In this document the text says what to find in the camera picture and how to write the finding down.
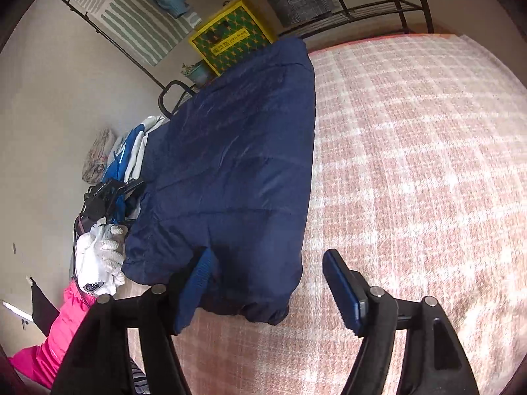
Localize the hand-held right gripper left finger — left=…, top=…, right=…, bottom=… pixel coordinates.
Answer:
left=49, top=247, right=219, bottom=395

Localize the grey striped cloth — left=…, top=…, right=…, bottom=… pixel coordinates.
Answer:
left=128, top=358, right=150, bottom=395

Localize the yellow and green box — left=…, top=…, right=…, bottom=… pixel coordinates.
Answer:
left=188, top=0, right=276, bottom=77

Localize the navy puffer jacket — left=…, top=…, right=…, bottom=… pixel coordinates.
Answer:
left=121, top=36, right=317, bottom=325

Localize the pink checked blanket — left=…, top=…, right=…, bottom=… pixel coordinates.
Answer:
left=124, top=33, right=527, bottom=395

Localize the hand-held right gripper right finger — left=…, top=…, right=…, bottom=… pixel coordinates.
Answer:
left=322, top=249, right=480, bottom=395

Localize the black metal clothes rack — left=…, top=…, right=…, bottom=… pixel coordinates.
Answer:
left=55, top=0, right=435, bottom=118

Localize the blue and white garment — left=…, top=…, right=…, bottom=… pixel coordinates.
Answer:
left=105, top=114, right=169, bottom=223

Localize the small potted plant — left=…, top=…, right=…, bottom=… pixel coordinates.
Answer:
left=181, top=61, right=212, bottom=87

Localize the green striped wall cloth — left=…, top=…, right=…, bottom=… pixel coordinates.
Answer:
left=70, top=0, right=202, bottom=67

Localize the person's left hand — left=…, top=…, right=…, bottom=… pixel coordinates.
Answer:
left=75, top=218, right=129, bottom=297

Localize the floral crumpled cloth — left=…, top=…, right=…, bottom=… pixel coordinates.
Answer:
left=81, top=128, right=118, bottom=185

